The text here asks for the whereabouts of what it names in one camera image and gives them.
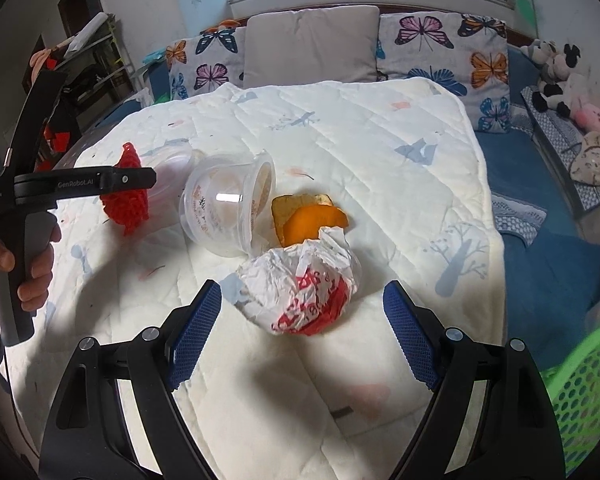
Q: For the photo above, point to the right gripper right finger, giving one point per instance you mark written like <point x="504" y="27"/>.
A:
<point x="489" y="416"/>

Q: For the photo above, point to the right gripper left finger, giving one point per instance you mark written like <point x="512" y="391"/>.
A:
<point x="114" y="415"/>

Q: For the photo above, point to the red mesh scrubber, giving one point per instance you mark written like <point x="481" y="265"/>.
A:
<point x="128" y="209"/>

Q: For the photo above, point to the clear plastic cup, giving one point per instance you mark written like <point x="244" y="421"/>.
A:
<point x="172" y="165"/>

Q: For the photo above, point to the clear round plastic container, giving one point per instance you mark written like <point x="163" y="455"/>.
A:
<point x="222" y="199"/>

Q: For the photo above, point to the person's left hand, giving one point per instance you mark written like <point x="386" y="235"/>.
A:
<point x="33" y="292"/>

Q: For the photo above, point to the green plastic basket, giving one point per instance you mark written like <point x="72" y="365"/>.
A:
<point x="574" y="391"/>

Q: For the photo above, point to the clothes rack with clothes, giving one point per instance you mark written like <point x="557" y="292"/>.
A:
<point x="97" y="81"/>

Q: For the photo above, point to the blue patterned mat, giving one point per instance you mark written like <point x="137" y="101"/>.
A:
<point x="517" y="218"/>

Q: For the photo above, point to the left butterfly pillow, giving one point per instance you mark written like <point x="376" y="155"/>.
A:
<point x="204" y="63"/>

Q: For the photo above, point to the butterfly pillow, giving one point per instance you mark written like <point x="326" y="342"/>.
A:
<point x="204" y="63"/>
<point x="464" y="53"/>

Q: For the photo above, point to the orange peel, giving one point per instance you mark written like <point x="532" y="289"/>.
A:
<point x="300" y="217"/>

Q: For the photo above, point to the white quilted blanket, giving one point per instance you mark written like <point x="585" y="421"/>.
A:
<point x="301" y="377"/>

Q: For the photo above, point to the pink plush toy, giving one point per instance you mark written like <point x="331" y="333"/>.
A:
<point x="588" y="118"/>

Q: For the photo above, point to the grey cushion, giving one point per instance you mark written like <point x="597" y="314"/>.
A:
<point x="312" y="45"/>

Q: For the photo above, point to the cow plush toy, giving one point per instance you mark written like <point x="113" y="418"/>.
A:
<point x="562" y="84"/>

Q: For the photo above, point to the right butterfly pillow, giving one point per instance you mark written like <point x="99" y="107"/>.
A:
<point x="464" y="53"/>

